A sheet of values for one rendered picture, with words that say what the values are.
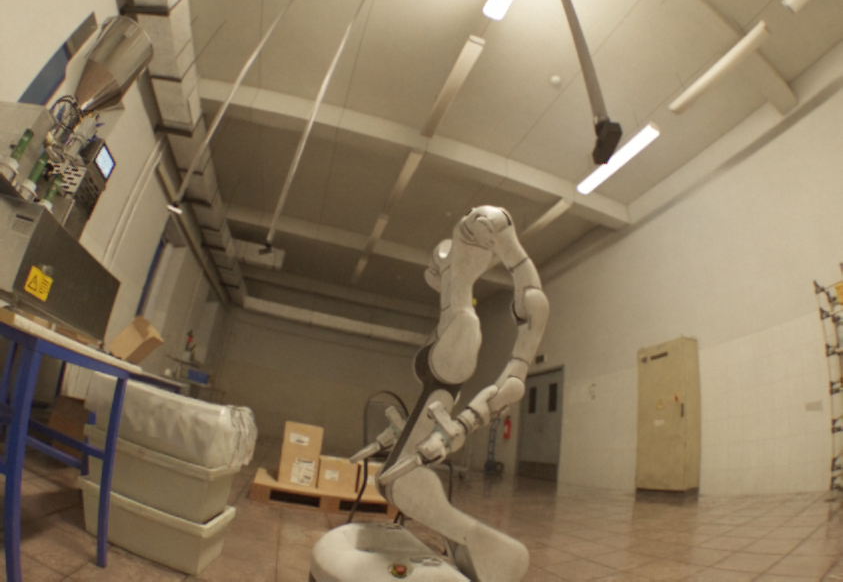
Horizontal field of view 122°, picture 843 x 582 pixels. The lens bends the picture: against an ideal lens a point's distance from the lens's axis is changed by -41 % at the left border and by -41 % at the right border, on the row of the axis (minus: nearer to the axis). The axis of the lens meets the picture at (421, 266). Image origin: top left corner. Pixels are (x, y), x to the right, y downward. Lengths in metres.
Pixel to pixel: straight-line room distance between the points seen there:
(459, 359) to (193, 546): 1.19
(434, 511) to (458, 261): 0.82
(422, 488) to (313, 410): 10.08
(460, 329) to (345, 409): 10.11
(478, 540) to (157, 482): 1.14
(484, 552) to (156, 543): 1.18
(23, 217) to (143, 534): 1.17
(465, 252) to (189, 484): 1.31
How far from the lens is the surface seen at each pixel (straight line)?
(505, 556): 1.35
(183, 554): 1.68
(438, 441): 1.02
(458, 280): 1.35
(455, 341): 1.24
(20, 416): 1.00
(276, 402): 11.19
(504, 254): 1.25
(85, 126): 1.46
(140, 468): 1.67
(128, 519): 1.75
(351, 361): 11.41
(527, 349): 1.17
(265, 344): 11.38
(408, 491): 1.17
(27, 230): 1.12
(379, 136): 5.20
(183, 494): 1.61
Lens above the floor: 0.73
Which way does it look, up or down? 24 degrees up
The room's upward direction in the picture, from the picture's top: 7 degrees clockwise
